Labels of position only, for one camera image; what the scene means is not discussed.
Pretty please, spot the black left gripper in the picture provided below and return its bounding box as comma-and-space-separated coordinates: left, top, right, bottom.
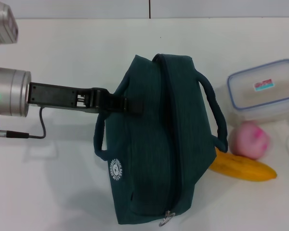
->
27, 82, 145, 115

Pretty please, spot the dark teal insulated lunch bag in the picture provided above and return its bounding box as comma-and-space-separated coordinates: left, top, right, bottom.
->
93, 54, 229, 228

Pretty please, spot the pink peach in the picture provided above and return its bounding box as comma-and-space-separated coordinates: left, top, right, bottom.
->
231, 121, 272, 161

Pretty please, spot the yellow banana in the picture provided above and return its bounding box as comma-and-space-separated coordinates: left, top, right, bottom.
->
208, 148, 278, 182

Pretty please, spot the clear food container blue lid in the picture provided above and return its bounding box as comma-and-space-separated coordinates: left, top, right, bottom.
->
218, 59, 289, 121

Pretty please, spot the grey left gripper cable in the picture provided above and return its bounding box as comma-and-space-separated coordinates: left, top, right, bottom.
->
0, 107, 47, 140

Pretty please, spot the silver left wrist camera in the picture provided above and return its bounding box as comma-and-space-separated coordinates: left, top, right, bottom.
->
0, 0, 19, 52

